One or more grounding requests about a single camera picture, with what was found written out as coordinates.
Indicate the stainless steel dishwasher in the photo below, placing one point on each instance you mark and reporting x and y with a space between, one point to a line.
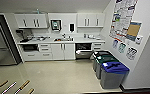
83 50

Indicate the white double-door sink cabinet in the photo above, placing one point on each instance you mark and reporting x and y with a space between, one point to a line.
62 51

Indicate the chrome faucet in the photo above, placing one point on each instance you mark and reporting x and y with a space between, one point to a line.
63 36

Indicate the white drawer stack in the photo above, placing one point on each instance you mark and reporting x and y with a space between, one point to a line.
98 46
45 51

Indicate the black-lid trash bin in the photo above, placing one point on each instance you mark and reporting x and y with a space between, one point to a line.
99 53

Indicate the steel paper towel dispenser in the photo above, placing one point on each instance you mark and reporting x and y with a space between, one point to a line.
56 24

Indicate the green-lid trash bin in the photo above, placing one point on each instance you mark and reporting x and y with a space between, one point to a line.
106 60

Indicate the red and black utensils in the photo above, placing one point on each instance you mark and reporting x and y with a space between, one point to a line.
41 39

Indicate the black microwave oven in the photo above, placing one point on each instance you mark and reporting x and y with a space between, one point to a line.
30 47

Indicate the white wide drawer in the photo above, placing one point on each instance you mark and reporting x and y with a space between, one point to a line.
31 56

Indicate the blue recycling bin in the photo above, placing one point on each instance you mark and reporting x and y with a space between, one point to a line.
114 75

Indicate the pale blue plastic bottle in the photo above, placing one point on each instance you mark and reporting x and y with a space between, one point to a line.
37 11

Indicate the green foosball table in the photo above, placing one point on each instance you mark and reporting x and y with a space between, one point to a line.
24 85

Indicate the stainless steel refrigerator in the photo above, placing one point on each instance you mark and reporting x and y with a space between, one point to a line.
2 40

